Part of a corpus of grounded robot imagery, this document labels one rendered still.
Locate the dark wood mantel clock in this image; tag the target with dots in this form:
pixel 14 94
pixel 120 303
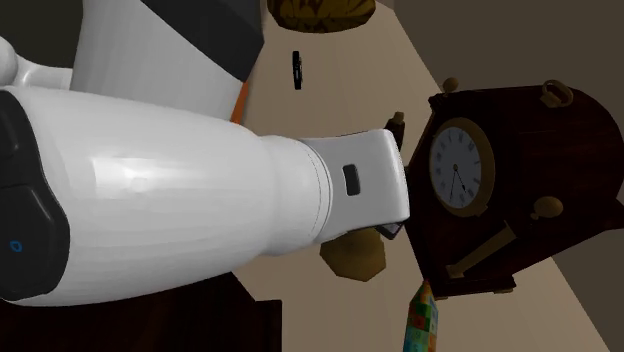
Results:
pixel 546 146

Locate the colourful patchwork block toy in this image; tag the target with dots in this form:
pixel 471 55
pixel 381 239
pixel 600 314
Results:
pixel 421 322

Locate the orange object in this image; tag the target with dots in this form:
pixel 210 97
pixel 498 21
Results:
pixel 239 105

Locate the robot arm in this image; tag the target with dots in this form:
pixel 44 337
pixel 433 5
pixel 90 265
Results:
pixel 170 195

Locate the tan faceted lump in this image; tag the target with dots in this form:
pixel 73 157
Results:
pixel 353 256

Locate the yellow-brown lumpy object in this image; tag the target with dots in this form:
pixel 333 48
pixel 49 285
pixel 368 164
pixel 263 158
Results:
pixel 322 14

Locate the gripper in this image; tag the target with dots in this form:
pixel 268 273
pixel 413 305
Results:
pixel 391 230

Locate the small black slim object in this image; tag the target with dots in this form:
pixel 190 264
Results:
pixel 297 70

